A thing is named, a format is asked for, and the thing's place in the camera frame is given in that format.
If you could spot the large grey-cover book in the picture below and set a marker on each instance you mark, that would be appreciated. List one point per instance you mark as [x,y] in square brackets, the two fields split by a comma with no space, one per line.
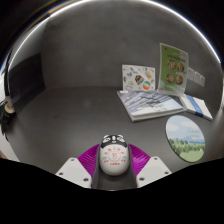
[150,104]

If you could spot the green menu sign stand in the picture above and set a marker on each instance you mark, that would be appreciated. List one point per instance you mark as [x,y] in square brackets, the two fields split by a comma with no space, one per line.
[173,68]

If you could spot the white and blue book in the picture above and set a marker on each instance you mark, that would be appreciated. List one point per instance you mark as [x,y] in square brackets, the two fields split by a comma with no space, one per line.
[197,106]

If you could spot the white sticker sheet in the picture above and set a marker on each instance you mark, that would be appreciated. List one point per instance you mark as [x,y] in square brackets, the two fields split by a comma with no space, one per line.
[138,78]

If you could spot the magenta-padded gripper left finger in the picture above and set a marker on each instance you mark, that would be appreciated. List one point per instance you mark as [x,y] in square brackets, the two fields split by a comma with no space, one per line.
[75,173]

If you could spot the white panda-face computer mouse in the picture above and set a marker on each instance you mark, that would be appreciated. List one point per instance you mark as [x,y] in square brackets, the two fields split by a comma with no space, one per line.
[114,156]

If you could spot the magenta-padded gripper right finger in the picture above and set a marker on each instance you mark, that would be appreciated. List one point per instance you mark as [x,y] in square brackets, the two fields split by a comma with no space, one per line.
[154,171]

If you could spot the round landscape-print mouse pad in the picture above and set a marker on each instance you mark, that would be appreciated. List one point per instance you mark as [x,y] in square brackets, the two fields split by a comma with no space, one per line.
[185,138]

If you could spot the white wall switches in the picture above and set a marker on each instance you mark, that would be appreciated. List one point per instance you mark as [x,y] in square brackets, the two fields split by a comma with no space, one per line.
[197,77]

